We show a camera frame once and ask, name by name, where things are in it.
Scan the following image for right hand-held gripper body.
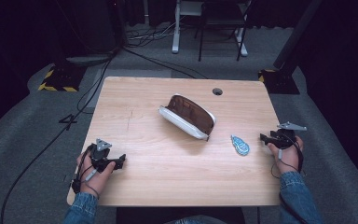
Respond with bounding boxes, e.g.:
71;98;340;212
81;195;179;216
269;121;308;150

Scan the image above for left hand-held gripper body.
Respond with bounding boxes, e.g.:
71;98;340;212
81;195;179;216
89;137;117;174

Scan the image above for blue patterned oval eraser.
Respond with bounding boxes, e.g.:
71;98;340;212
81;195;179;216
230;134;251;157

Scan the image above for white pencil case brown inside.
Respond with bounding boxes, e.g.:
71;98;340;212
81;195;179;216
158;93;217;142

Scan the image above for person's right hand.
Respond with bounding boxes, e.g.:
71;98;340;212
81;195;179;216
267;135;305;175

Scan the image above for person's left hand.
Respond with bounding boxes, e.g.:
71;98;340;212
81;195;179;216
76;151;117;198

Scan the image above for black base with hazard stripes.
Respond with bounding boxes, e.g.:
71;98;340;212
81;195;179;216
37;63;88;93
257;68;301;95

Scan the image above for slanted black stand pole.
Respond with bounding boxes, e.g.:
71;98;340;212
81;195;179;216
272;0;324;71

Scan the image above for dark stand with round base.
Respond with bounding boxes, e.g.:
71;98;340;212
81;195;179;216
53;0;129;65

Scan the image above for black metal chair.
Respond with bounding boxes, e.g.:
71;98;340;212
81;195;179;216
194;0;254;63

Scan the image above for right hand-held gripper cable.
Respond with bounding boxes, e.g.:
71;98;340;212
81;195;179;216
269;132;309;224

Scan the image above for hand-held gripper cable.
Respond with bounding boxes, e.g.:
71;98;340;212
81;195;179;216
269;132;309;224
70;145;102;201

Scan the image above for left hand-held gripper cable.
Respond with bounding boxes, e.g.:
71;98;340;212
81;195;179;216
70;145;102;201

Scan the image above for long black floor cable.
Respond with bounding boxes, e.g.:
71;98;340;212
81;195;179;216
0;52;115;224

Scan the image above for bundle of floor cables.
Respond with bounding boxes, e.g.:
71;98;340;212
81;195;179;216
126;20;181;49

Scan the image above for white desk frame legs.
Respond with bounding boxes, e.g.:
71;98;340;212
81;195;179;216
171;0;249;58

